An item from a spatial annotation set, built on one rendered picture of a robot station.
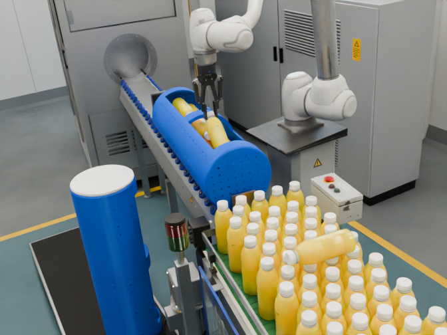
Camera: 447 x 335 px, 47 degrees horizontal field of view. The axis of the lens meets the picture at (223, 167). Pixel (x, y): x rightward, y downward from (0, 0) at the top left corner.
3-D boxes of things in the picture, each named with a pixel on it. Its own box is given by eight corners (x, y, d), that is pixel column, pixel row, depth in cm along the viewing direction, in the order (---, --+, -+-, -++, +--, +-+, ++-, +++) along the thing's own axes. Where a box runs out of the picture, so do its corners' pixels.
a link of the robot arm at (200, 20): (185, 50, 203) (207, 54, 194) (181, 9, 196) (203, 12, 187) (205, 44, 209) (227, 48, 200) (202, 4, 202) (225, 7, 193)
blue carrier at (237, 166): (206, 129, 284) (198, 80, 271) (275, 200, 210) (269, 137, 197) (157, 143, 277) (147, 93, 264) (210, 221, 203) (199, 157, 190)
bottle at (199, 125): (204, 123, 245) (217, 137, 229) (191, 130, 244) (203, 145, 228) (199, 111, 241) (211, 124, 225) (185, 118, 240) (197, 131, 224)
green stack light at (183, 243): (185, 237, 156) (183, 224, 153) (192, 248, 150) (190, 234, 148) (165, 243, 154) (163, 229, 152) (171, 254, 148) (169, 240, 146)
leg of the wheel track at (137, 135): (150, 195, 420) (138, 124, 392) (151, 197, 415) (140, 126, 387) (144, 196, 419) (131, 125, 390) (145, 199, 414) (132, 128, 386)
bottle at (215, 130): (215, 161, 212) (201, 122, 218) (231, 157, 214) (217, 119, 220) (219, 153, 205) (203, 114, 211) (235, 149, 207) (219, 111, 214)
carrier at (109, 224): (141, 357, 246) (172, 318, 268) (107, 202, 206) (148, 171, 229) (95, 340, 258) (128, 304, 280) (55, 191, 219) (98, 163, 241)
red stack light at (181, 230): (183, 223, 153) (182, 213, 152) (190, 234, 148) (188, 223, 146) (163, 229, 151) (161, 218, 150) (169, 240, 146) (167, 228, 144)
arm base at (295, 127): (301, 112, 275) (300, 102, 273) (325, 125, 257) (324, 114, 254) (272, 122, 270) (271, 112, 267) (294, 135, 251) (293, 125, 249)
